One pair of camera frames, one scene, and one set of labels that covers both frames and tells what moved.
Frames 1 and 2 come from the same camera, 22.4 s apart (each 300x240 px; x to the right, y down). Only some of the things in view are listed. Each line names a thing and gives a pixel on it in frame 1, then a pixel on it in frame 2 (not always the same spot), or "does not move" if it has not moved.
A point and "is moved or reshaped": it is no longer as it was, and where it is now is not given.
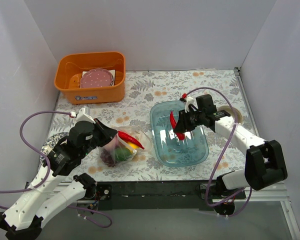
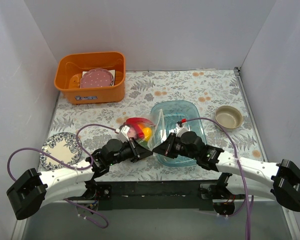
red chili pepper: [130, 139] to [134, 130]
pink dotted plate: [96, 78] does not move
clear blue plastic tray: [168, 148] does not move
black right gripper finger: [186, 122] to [167, 148]
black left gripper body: [107, 132] to [134, 150]
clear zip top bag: [123, 145] is moved or reshaped
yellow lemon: [133, 145] is moved or reshaped
